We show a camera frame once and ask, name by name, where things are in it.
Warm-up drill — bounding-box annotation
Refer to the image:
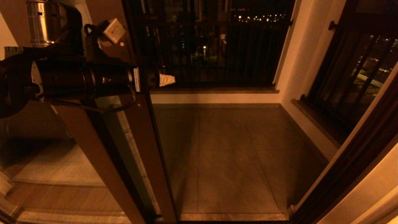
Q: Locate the brown framed sliding glass door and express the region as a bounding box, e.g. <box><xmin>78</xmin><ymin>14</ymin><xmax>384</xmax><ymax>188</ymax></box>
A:
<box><xmin>84</xmin><ymin>0</ymin><xmax>178</xmax><ymax>223</ymax></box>

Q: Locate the brown framed fixed glass panel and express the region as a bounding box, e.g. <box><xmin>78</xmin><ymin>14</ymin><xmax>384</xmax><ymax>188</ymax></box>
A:
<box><xmin>0</xmin><ymin>0</ymin><xmax>156</xmax><ymax>224</ymax></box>

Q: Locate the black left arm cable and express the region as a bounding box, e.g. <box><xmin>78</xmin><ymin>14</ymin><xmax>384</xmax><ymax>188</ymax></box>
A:
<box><xmin>47</xmin><ymin>82</ymin><xmax>137</xmax><ymax>113</ymax></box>

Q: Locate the dark brown door frame jamb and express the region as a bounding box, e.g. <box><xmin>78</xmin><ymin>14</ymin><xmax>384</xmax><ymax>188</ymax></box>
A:
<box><xmin>288</xmin><ymin>64</ymin><xmax>398</xmax><ymax>224</ymax></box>

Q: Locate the dark balcony railing with knob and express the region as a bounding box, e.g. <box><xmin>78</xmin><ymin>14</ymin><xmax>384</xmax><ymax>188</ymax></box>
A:
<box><xmin>292</xmin><ymin>0</ymin><xmax>398</xmax><ymax>148</ymax></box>

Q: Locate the black aluminum extrusion rail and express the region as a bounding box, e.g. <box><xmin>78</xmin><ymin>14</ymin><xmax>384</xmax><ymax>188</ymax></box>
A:
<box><xmin>177</xmin><ymin>212</ymin><xmax>291</xmax><ymax>224</ymax></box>

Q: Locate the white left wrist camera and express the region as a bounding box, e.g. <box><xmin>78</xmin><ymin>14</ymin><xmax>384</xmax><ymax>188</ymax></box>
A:
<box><xmin>102</xmin><ymin>18</ymin><xmax>127</xmax><ymax>44</ymax></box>

